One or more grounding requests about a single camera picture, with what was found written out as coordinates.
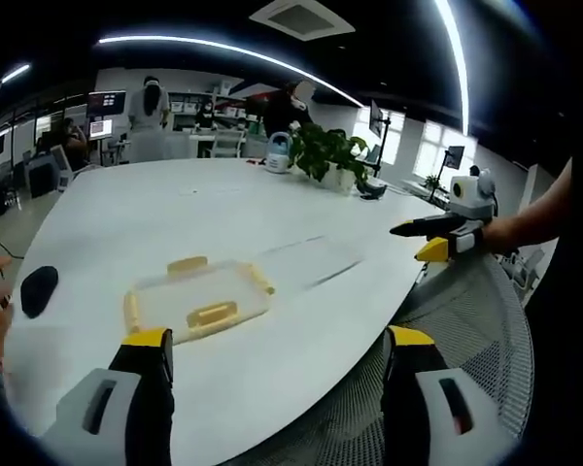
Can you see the white slatted chair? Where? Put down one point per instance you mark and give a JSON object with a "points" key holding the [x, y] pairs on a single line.
{"points": [[227, 143]]}

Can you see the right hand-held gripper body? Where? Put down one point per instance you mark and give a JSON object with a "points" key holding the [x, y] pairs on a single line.
{"points": [[471, 194]]}

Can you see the dark equipment case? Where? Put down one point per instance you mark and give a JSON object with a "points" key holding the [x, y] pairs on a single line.
{"points": [[44, 175]]}

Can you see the clear lid with yellow clips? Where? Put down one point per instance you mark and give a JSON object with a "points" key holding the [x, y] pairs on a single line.
{"points": [[199, 298]]}

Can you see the ceiling air vent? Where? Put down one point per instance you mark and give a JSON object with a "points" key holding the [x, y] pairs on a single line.
{"points": [[302, 17]]}

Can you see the long ceiling light strip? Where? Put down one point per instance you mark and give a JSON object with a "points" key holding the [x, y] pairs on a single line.
{"points": [[233, 51], [459, 58]]}

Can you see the grey mesh office chair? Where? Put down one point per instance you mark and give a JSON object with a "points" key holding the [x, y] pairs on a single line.
{"points": [[466, 330]]}

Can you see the monitor on black pole stand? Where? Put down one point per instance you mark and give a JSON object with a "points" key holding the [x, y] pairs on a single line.
{"points": [[380, 126]]}

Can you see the small display screen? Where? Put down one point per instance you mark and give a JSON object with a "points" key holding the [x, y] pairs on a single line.
{"points": [[100, 130]]}

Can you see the white office chair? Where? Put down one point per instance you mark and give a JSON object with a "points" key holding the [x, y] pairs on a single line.
{"points": [[524, 267]]}

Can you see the wall display screen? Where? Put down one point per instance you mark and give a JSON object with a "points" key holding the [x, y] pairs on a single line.
{"points": [[107, 104]]}

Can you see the white and blue small appliance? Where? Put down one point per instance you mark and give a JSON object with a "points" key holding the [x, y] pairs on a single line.
{"points": [[278, 154]]}

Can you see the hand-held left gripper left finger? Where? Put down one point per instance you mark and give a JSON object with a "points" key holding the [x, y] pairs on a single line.
{"points": [[119, 388]]}

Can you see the short ceiling light strip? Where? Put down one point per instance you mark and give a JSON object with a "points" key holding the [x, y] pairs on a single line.
{"points": [[15, 73]]}

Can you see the green potted plant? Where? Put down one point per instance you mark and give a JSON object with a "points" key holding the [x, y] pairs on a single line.
{"points": [[328, 153]]}

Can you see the person's dark clothing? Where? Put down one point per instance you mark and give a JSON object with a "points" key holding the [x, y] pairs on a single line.
{"points": [[571, 252]]}

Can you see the black item on table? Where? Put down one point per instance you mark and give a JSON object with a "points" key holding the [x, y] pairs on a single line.
{"points": [[371, 190]]}

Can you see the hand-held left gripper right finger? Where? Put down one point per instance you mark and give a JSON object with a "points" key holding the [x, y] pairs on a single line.
{"points": [[420, 383]]}

